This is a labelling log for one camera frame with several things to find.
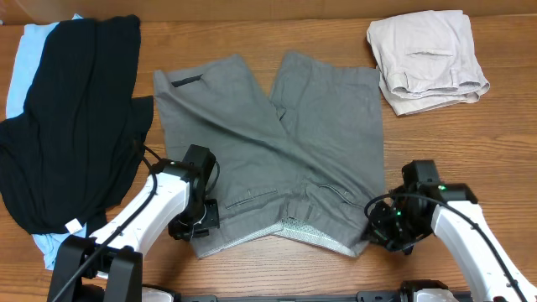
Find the folded beige shorts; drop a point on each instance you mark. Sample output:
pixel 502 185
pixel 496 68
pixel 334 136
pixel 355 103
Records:
pixel 427 60

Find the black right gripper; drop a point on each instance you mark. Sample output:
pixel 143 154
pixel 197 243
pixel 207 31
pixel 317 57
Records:
pixel 377 233

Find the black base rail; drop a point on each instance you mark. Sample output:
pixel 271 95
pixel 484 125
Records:
pixel 327 295

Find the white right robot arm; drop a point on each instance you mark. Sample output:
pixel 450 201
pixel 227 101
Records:
pixel 457 219

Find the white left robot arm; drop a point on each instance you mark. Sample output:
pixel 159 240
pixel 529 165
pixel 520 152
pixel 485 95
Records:
pixel 107 266

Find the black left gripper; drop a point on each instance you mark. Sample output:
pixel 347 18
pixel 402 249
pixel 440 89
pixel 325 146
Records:
pixel 178 229

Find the black shirt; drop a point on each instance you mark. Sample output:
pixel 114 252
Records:
pixel 117 122

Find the grey shorts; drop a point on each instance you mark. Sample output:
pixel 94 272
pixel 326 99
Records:
pixel 300 162

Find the light blue garment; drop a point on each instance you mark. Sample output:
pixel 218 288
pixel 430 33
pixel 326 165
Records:
pixel 23 71

